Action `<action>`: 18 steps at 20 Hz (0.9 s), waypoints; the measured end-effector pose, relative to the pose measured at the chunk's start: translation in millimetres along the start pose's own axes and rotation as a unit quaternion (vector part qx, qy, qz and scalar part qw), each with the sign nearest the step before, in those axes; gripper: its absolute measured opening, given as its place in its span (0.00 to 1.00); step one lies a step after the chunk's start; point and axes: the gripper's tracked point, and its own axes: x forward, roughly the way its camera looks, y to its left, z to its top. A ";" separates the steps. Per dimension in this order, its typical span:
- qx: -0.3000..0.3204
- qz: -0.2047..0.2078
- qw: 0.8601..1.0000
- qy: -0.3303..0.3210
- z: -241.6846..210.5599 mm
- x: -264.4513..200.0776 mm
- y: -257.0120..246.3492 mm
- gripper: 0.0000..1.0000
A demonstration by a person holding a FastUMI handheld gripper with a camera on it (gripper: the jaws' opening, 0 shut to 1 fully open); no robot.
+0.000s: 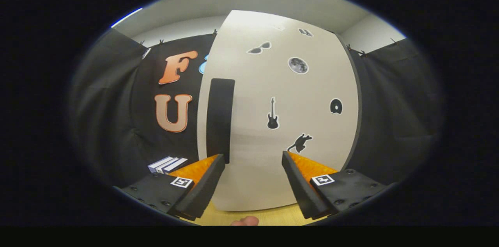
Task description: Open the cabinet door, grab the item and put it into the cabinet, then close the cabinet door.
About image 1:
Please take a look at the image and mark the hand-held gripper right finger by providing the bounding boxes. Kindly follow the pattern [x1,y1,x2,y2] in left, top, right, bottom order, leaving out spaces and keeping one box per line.
[281,151,390,220]

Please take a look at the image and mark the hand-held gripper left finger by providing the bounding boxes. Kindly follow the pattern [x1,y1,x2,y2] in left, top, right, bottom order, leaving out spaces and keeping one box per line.
[116,154,226,221]

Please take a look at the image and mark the black door handle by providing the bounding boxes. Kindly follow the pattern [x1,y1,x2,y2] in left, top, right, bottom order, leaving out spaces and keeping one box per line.
[206,78,235,164]

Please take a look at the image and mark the white cabinet door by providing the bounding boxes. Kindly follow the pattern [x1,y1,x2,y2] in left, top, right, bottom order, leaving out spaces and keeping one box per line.
[197,10,359,212]

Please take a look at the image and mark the white spine book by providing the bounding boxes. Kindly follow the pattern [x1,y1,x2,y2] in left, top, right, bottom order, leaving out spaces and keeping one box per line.
[155,157,179,174]

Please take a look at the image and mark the light blue book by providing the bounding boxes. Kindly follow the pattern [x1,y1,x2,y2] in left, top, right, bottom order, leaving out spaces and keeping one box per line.
[148,156,173,173]

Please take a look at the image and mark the black backdrop cloth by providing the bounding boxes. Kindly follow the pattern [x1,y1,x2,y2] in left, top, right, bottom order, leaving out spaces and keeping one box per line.
[70,29,443,189]

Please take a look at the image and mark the row of black clips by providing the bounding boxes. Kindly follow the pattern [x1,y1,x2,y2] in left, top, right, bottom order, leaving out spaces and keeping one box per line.
[140,29,398,57]

